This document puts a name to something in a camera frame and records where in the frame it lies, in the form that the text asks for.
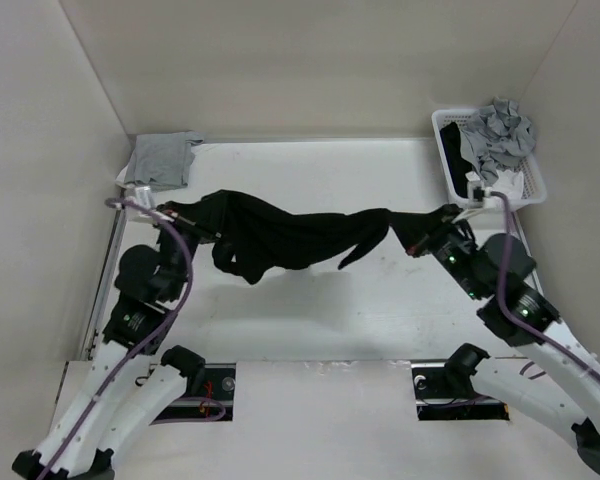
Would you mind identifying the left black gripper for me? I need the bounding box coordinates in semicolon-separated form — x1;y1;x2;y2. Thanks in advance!
153;192;229;300

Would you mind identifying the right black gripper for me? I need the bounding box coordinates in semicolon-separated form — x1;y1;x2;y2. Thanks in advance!
384;202;486;299

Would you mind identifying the black tank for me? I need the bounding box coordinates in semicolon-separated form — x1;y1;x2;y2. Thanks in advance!
440;122;473;198
158;190;460;285

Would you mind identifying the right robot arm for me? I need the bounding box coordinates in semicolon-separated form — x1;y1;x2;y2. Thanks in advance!
392;204;600;476

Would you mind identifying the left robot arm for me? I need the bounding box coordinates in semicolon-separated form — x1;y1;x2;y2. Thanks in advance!
12;199;221;479

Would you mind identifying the white tank top in basket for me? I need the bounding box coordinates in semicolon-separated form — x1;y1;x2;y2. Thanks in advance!
465;170;525;200

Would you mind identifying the folded grey tank top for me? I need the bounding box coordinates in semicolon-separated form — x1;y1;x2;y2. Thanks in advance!
123;130;205;191

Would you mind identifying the crumpled grey tank top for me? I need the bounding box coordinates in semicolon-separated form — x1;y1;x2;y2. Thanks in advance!
459;97;536;186

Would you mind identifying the white plastic laundry basket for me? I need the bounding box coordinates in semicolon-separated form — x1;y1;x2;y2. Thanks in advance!
431;106;547;211

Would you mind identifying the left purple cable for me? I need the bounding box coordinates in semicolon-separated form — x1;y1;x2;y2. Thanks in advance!
34;198;227;480

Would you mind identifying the right metal table rail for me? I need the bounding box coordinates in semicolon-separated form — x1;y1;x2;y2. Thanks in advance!
510;212;529;249

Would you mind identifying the metal table rail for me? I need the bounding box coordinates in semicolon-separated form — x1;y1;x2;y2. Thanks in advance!
75;210;126;361
510;212;529;249

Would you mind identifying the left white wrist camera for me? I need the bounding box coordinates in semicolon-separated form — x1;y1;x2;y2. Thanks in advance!
124;186;157;223

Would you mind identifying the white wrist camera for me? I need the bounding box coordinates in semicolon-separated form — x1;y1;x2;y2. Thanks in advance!
456;181;498;221
124;186;157;223

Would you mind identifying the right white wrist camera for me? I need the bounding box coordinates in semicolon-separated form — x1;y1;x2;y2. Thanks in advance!
456;181;498;221

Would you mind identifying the left metal table rail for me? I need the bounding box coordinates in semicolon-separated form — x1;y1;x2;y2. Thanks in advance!
75;210;126;361

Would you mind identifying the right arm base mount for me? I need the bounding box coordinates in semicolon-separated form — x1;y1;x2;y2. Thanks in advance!
411;362;510;421

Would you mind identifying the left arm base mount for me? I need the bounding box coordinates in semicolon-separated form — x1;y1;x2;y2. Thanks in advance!
153;364;237;424

